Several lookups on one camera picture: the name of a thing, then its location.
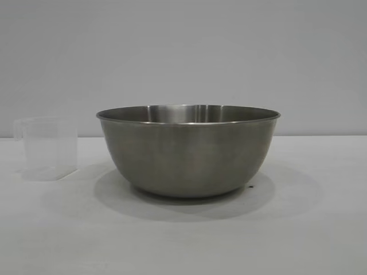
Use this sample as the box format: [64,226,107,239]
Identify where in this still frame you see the clear plastic measuring cup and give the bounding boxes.
[13,116,79,182]

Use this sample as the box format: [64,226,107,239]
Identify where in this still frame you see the stainless steel mixing bowl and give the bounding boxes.
[96,104,282,199]

